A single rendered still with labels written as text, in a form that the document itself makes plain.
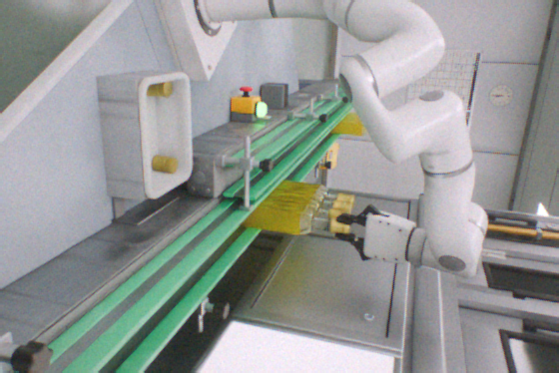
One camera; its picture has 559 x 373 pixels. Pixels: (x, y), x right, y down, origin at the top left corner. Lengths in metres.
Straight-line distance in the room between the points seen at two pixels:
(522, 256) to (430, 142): 0.78
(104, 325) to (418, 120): 0.54
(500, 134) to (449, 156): 6.28
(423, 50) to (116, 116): 0.53
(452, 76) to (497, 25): 0.79
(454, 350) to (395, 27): 0.61
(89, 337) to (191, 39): 0.64
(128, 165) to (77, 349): 0.36
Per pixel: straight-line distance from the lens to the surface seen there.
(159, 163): 1.01
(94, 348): 0.66
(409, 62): 0.80
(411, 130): 0.75
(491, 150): 7.12
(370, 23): 0.84
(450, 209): 0.85
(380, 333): 0.97
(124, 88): 0.86
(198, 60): 1.08
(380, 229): 1.03
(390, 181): 7.21
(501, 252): 1.48
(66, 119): 0.84
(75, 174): 0.86
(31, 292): 0.76
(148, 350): 0.76
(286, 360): 0.87
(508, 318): 1.19
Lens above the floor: 1.29
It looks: 15 degrees down
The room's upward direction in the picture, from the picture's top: 97 degrees clockwise
